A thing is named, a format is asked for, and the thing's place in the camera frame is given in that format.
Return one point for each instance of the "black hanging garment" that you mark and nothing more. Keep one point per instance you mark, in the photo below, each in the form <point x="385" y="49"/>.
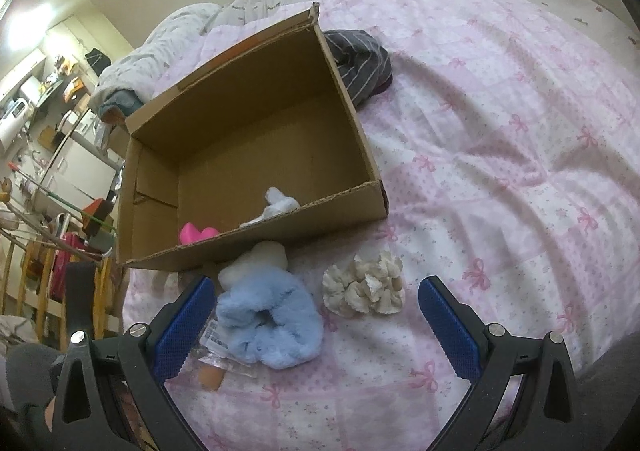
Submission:
<point x="97" y="60"/>

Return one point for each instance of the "blue fluffy scrunchie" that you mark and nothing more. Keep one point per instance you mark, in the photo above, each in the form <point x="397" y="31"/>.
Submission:
<point x="272" y="316"/>

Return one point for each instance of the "grey printed duvet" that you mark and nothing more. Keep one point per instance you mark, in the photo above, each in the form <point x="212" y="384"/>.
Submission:
<point x="165" y="36"/>

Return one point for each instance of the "person's grey trousers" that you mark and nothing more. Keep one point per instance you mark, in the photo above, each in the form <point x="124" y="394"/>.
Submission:
<point x="27" y="376"/>

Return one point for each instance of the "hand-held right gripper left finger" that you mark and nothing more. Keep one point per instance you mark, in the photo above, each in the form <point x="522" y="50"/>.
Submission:
<point x="182" y="328"/>

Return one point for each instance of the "clear plastic packet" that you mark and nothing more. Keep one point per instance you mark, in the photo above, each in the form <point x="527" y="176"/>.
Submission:
<point x="220" y="353"/>

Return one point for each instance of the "cream ruffled scrunchie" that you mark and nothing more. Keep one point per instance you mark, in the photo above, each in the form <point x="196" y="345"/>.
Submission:
<point x="362" y="291"/>

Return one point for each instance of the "white plush scrunchie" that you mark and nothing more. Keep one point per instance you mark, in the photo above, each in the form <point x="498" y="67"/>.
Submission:
<point x="262" y="258"/>

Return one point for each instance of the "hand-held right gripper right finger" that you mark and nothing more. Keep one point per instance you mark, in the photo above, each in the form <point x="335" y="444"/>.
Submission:
<point x="450" y="331"/>

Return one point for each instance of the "dark striped cloth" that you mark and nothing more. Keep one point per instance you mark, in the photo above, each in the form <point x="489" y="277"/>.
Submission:
<point x="362" y="63"/>

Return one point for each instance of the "yellow wooden chair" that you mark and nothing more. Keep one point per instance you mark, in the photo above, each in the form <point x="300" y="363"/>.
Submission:
<point x="45" y="281"/>

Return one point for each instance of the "white cabinet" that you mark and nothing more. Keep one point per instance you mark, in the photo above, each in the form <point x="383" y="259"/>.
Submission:
<point x="80" y="171"/>

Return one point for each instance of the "brown cardboard box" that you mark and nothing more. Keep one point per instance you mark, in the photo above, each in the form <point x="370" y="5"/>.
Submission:
<point x="250" y="141"/>

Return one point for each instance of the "magenta bag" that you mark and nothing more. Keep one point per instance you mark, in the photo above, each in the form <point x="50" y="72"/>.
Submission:
<point x="65" y="258"/>

